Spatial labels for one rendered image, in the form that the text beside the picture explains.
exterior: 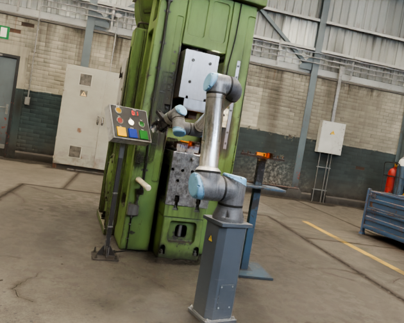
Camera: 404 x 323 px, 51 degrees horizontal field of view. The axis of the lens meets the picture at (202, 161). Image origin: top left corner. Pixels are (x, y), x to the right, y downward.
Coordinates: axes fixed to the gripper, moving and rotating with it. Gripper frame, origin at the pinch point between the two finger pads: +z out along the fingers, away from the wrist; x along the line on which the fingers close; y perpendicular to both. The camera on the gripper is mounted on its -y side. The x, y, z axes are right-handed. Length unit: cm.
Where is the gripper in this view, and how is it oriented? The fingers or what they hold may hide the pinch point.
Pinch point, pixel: (151, 128)
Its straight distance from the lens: 323.1
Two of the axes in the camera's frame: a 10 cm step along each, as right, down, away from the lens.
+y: 2.0, 9.3, -3.2
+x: 7.2, 0.8, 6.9
